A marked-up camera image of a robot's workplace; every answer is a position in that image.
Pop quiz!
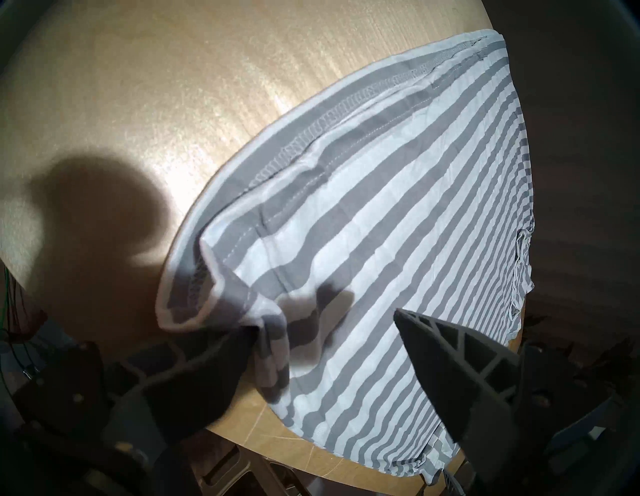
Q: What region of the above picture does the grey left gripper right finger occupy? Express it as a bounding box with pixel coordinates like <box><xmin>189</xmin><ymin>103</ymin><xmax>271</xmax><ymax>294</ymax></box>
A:
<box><xmin>394</xmin><ymin>308</ymin><xmax>523</xmax><ymax>481</ymax></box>

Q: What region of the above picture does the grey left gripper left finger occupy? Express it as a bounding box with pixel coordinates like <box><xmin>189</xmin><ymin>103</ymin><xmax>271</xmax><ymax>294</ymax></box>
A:
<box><xmin>107</xmin><ymin>325</ymin><xmax>257</xmax><ymax>446</ymax></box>

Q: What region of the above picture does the grey white striped shirt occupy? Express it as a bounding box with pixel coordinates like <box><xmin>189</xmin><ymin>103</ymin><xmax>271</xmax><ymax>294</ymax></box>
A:
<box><xmin>156</xmin><ymin>29</ymin><xmax>536</xmax><ymax>483</ymax></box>

